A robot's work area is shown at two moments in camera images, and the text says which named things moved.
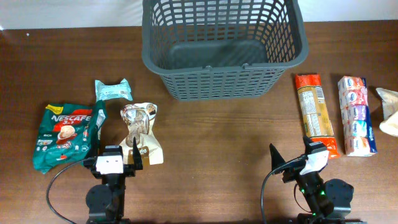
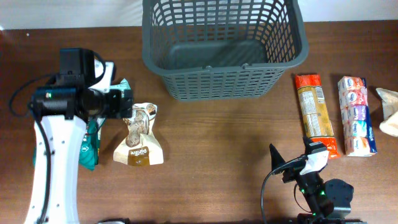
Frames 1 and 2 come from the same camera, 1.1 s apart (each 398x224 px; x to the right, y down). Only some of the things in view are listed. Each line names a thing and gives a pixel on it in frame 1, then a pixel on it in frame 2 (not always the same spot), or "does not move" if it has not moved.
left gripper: [129, 168] to [125, 103]
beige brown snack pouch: [139, 117] does not move
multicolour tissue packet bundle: [358, 133] does not move
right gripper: [292, 170] does not move
